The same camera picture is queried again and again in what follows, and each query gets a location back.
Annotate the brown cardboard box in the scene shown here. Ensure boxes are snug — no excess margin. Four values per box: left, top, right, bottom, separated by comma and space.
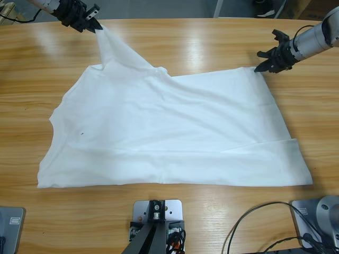
278, 0, 339, 23

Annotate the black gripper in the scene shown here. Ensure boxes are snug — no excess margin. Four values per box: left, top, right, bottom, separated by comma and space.
254, 30, 301, 74
53, 0, 104, 34

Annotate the black cable at base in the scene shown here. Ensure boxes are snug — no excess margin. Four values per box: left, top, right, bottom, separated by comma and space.
221, 201, 324, 254

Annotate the black white shoe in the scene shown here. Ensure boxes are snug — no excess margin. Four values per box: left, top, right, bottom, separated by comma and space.
248, 0, 276, 19

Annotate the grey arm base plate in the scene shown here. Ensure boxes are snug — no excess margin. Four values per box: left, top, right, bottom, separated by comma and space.
291, 195, 339, 250
0, 206, 25, 254

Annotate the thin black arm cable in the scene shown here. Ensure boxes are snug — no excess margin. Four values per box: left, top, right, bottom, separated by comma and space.
0, 7, 42, 23
294, 24, 318, 38

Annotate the wooden pallet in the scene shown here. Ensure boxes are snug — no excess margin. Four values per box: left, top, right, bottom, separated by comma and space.
0, 2, 27, 26

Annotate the white metal post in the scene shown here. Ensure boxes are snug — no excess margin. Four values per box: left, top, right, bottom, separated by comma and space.
213, 0, 226, 19

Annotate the white block with dark post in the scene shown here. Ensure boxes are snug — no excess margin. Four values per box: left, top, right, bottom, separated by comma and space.
127, 199, 187, 254

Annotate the white Unitree T-shirt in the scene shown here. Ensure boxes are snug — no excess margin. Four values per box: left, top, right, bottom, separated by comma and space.
36, 22, 314, 189

